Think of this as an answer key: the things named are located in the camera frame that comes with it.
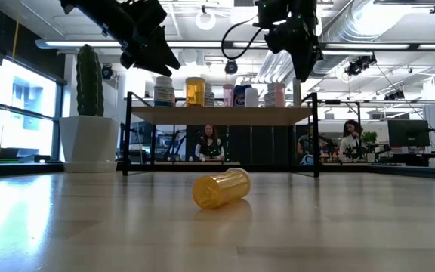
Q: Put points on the green cactus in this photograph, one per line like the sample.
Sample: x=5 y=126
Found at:
x=89 y=79

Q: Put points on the wooden shelf black frame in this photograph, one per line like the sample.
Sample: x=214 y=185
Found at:
x=221 y=115

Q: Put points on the silver ventilation duct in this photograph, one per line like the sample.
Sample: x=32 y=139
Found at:
x=372 y=19

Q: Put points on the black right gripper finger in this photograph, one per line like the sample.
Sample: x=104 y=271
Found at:
x=304 y=58

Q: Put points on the white bottle grey label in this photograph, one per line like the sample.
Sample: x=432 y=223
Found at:
x=163 y=90

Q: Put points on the small plain white bottle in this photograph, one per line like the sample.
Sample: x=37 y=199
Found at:
x=251 y=98

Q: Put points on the small green potted plant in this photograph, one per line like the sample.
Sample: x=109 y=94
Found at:
x=369 y=138

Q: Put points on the black computer monitor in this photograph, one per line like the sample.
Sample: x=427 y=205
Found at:
x=408 y=133

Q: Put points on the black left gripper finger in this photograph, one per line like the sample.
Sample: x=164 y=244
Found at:
x=162 y=51
x=157 y=70

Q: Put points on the white plant pot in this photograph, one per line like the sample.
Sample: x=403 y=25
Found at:
x=89 y=143

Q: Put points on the black aluminium station frame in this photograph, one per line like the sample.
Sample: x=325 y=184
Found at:
x=25 y=169

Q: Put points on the black spotlight cluster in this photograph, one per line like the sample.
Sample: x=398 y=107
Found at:
x=361 y=64

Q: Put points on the large orange bottle white cap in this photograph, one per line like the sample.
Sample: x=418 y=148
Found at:
x=195 y=94

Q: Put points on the large window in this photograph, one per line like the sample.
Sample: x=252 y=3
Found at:
x=25 y=109

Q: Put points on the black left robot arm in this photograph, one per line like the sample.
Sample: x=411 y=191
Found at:
x=85 y=9

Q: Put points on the blue lidded jar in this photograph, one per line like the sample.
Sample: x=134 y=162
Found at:
x=239 y=99

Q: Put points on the person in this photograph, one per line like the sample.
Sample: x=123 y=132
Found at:
x=306 y=145
x=351 y=140
x=210 y=145

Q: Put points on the black hanging spotlight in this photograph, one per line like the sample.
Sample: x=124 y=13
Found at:
x=231 y=67
x=107 y=72

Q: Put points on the long ceiling light strip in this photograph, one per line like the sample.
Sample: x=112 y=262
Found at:
x=81 y=44

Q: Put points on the small orange pill vial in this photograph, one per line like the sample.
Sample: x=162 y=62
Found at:
x=221 y=189

